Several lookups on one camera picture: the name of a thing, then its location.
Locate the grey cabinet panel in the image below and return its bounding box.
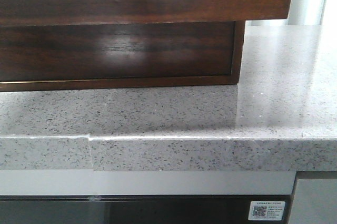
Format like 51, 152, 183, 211
288, 172, 336, 223

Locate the white QR code sticker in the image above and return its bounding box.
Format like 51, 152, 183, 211
248, 201, 286, 221

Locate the dark wooden drawer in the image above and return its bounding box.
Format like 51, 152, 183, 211
0, 21, 235, 82
1, 0, 291, 26

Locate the dark wooden drawer cabinet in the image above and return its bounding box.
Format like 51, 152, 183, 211
0, 20, 246, 92

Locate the black oven door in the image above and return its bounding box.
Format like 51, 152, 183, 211
1, 195, 291, 223

